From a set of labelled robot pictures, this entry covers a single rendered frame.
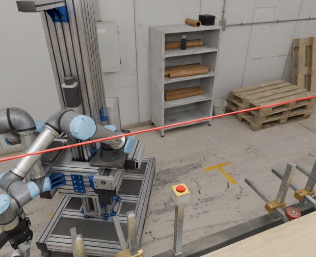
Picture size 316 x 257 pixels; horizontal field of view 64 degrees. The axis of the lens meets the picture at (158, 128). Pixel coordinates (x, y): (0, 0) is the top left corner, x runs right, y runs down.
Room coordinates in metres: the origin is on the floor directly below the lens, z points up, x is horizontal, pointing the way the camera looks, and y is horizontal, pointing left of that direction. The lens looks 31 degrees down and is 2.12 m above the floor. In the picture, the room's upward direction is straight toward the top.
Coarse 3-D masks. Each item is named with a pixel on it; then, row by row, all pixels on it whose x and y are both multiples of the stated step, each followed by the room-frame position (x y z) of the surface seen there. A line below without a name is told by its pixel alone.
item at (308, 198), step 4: (272, 168) 1.52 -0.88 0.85; (276, 172) 1.48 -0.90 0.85; (280, 172) 1.47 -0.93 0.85; (280, 176) 1.44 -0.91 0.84; (292, 184) 1.35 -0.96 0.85; (292, 188) 1.33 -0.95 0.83; (296, 188) 1.31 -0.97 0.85; (300, 188) 1.31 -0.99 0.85; (308, 196) 1.23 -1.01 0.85; (308, 200) 1.21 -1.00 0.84; (312, 200) 1.19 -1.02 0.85; (312, 204) 1.17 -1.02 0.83
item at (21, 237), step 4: (20, 220) 0.77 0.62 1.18; (20, 224) 0.75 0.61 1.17; (24, 224) 0.76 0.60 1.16; (16, 228) 0.73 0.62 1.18; (20, 228) 0.75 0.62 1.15; (24, 228) 0.76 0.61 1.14; (4, 232) 0.71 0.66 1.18; (8, 232) 0.71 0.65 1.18; (12, 232) 0.73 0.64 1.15; (16, 232) 0.74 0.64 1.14; (20, 232) 0.75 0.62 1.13; (24, 232) 0.77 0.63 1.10; (28, 232) 0.75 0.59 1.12; (12, 236) 0.72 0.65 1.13; (16, 236) 0.73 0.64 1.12; (20, 236) 0.73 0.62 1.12; (24, 236) 0.74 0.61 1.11; (28, 236) 0.75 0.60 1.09; (8, 240) 0.71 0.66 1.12; (12, 240) 0.71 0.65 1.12; (16, 240) 0.72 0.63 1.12; (20, 240) 0.73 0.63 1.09; (24, 240) 0.74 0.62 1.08; (28, 240) 0.74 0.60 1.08; (16, 244) 0.71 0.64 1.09
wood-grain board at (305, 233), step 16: (288, 224) 0.96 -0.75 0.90; (304, 224) 0.96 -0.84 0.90; (256, 240) 0.86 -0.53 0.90; (272, 240) 0.86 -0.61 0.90; (288, 240) 0.86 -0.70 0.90; (304, 240) 0.86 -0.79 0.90; (208, 256) 0.77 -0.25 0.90; (224, 256) 0.77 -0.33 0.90; (240, 256) 0.77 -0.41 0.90; (256, 256) 0.77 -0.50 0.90; (272, 256) 0.77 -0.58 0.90; (288, 256) 0.77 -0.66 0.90; (304, 256) 0.77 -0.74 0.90
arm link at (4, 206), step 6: (0, 198) 0.75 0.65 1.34; (6, 198) 0.75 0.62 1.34; (12, 198) 0.77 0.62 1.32; (0, 204) 0.72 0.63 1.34; (6, 204) 0.73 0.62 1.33; (12, 204) 0.75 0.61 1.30; (0, 210) 0.71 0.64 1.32; (6, 210) 0.72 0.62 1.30; (12, 210) 0.74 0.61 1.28; (0, 216) 0.71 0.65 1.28; (6, 216) 0.72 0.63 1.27; (12, 216) 0.73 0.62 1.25; (0, 222) 0.71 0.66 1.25; (6, 222) 0.71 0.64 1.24
